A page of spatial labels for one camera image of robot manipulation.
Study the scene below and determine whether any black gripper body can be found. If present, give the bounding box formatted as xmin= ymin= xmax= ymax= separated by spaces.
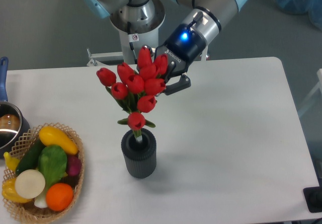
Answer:
xmin=155 ymin=24 xmax=206 ymax=82

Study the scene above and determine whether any red tulip bouquet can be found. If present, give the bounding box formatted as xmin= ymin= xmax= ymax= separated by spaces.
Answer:
xmin=96 ymin=48 xmax=168 ymax=143

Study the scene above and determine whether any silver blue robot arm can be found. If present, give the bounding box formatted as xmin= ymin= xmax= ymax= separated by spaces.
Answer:
xmin=84 ymin=0 xmax=247 ymax=95

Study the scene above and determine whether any dark grey ribbed vase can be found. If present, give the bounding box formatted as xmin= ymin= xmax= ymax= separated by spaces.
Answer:
xmin=121 ymin=128 xmax=156 ymax=179

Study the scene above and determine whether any yellow squash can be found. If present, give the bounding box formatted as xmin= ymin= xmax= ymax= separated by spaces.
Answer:
xmin=39 ymin=126 xmax=78 ymax=155

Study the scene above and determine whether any purple red onion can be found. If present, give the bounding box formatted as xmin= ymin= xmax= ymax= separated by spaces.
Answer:
xmin=66 ymin=155 xmax=82 ymax=176

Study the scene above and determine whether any green lettuce leaf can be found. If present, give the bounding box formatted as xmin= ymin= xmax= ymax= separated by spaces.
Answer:
xmin=38 ymin=145 xmax=67 ymax=191

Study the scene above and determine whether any dark green cucumber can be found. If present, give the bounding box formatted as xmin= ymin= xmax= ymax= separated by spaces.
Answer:
xmin=15 ymin=138 xmax=45 ymax=176

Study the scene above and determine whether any orange fruit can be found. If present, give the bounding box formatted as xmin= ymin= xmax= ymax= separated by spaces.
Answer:
xmin=46 ymin=183 xmax=73 ymax=211

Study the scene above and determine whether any black device at table edge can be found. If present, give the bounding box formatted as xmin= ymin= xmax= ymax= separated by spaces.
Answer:
xmin=303 ymin=187 xmax=321 ymax=213

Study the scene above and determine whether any white round onion slice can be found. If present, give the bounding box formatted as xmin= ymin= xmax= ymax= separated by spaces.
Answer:
xmin=15 ymin=169 xmax=45 ymax=199

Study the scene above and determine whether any yellow bell pepper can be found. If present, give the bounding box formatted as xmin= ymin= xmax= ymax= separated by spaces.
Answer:
xmin=2 ymin=178 xmax=33 ymax=203

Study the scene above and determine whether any black cable on pedestal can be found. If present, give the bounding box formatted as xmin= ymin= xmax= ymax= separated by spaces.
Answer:
xmin=127 ymin=21 xmax=139 ymax=65

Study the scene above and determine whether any white frame at right edge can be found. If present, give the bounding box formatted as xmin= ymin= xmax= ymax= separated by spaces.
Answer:
xmin=297 ymin=68 xmax=321 ymax=118

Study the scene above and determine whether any blue handled saucepan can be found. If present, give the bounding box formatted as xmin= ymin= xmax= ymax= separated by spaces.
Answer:
xmin=1 ymin=56 xmax=30 ymax=160

